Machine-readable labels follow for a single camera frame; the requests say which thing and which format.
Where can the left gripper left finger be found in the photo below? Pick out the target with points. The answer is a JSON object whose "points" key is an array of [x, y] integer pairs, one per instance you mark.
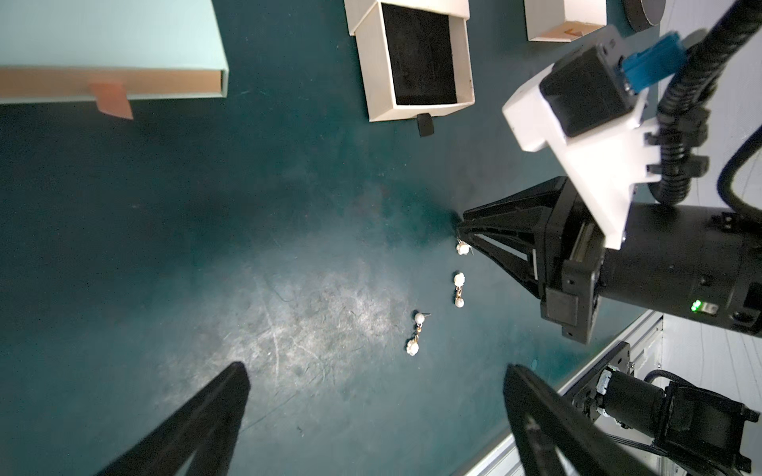
{"points": [[201, 435]]}

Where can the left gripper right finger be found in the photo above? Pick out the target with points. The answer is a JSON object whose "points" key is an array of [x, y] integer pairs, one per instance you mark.
{"points": [[546, 426]]}

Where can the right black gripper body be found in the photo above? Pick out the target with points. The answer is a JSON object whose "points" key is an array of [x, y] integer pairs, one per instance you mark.
{"points": [[700, 263]]}

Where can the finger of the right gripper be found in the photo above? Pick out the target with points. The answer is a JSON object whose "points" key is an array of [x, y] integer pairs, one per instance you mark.
{"points": [[514, 253], [523, 212]]}

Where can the pearl drop earring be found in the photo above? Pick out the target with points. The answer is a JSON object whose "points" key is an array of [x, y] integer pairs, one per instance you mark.
{"points": [[463, 248], [413, 343], [459, 281]]}

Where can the small cream jewelry box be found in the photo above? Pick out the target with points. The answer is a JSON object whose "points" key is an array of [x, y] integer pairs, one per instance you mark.
{"points": [[414, 58]]}

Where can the large cream jewelry box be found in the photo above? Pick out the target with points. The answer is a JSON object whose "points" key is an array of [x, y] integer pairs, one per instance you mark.
{"points": [[563, 21]]}

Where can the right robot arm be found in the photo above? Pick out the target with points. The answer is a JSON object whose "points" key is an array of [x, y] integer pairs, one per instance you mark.
{"points": [[681, 105]]}

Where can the black metal jewelry stand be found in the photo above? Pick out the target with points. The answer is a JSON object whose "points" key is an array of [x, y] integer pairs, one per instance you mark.
{"points": [[644, 14]]}

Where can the mint green jewelry box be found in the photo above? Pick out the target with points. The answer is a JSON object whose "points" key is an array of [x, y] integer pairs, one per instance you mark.
{"points": [[110, 52]]}

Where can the dark green table mat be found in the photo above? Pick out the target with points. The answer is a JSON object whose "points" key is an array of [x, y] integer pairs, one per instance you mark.
{"points": [[279, 228]]}

